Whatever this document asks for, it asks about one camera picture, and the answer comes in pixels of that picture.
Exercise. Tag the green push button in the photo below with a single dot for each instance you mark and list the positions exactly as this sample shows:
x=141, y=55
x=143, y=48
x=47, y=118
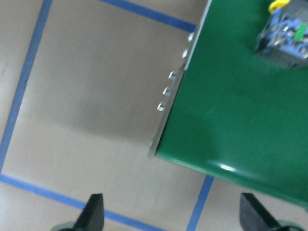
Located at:
x=284, y=39

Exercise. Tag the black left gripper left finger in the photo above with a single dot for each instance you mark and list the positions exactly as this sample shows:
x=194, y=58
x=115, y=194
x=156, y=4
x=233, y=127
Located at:
x=92, y=216

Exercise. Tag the green conveyor belt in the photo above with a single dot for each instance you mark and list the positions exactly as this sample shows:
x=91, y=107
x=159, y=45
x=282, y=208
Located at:
x=236, y=115

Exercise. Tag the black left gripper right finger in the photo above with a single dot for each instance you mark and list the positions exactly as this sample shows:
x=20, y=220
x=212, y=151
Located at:
x=253, y=216

